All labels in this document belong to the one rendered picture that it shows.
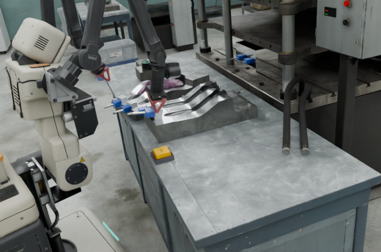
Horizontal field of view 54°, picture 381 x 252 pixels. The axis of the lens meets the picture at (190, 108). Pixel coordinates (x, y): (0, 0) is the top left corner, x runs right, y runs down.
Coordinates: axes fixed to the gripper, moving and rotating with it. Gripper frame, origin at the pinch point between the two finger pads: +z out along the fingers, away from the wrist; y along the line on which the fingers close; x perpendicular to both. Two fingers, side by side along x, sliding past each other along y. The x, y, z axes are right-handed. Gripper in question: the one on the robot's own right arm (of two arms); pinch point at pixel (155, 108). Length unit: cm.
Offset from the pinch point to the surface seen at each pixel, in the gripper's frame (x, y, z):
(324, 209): -40, -70, 4
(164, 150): 1.9, -21.9, 7.2
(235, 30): -78, 76, -10
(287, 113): -52, -25, -7
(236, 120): -37.4, -9.1, 4.7
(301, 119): -56, -31, -7
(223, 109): -30.1, -8.0, -1.3
